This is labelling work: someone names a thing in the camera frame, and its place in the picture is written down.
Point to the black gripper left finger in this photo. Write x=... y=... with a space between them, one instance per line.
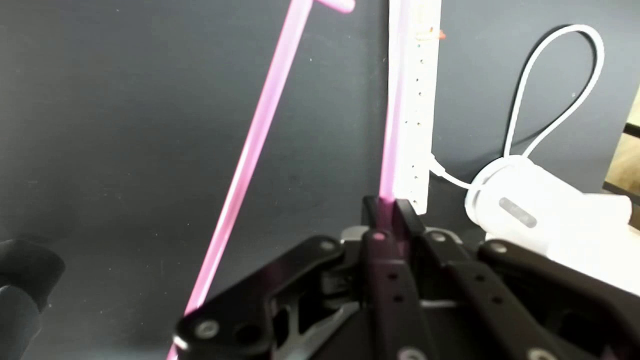
x=391 y=289

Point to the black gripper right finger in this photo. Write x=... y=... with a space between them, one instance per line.
x=475 y=312

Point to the pink clothes hanger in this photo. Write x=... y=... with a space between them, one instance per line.
x=250 y=152

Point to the white power adapter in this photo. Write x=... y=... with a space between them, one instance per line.
x=520 y=203

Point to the white power strip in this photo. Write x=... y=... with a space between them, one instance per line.
x=413 y=78

